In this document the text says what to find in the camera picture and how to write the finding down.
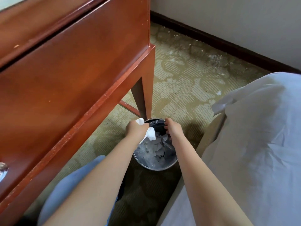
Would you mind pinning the brown wooden desk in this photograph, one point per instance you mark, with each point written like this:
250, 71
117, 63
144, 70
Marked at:
58, 68

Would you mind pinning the small round trash bin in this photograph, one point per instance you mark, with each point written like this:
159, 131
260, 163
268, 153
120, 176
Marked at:
152, 168

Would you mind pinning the white bed sheet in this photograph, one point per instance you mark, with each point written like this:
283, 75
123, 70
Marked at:
258, 150

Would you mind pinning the person's left forearm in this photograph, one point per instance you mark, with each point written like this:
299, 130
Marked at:
89, 183

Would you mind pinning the person's left hand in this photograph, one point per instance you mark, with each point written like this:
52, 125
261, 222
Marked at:
136, 130

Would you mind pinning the person's right forearm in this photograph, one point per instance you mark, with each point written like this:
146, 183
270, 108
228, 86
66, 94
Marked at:
207, 185

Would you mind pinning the clear plastic bin liner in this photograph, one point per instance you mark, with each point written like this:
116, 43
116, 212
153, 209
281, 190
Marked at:
143, 155

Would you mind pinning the person's blue jeans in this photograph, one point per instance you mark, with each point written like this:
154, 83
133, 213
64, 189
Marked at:
68, 185

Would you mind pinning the person's right hand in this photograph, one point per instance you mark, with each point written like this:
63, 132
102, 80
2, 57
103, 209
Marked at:
174, 128

